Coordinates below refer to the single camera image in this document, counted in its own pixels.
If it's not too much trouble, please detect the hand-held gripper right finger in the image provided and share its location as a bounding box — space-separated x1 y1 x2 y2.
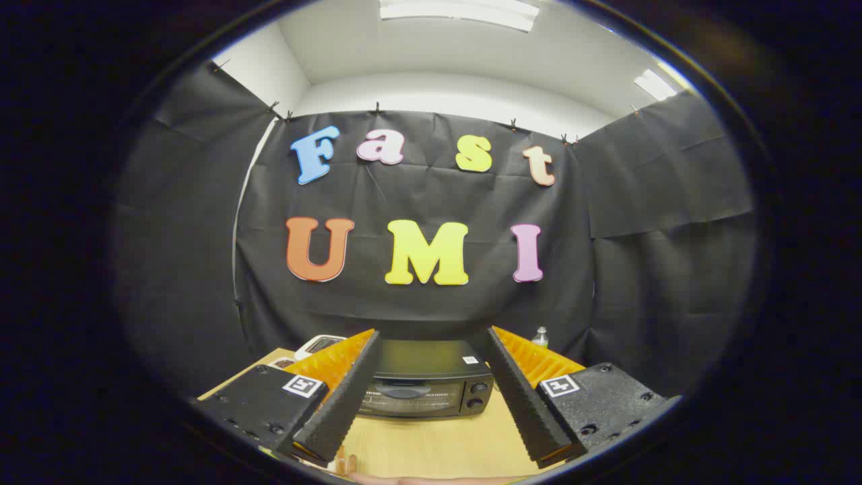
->
486 326 681 470

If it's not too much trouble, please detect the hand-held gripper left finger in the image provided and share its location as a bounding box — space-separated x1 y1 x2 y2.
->
192 328 381 469

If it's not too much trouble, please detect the black toaster oven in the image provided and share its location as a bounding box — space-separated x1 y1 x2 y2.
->
357 339 496 420

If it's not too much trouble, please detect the white pop-up toaster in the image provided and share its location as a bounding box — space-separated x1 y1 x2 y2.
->
294 335 347 361

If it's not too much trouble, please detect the black backdrop cloth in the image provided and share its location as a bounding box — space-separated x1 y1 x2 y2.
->
111 61 758 398

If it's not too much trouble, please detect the small ceiling light panel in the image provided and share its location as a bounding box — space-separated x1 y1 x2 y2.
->
633 69 677 102

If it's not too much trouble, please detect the long ceiling light panel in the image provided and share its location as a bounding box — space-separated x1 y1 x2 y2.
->
378 0 539 32

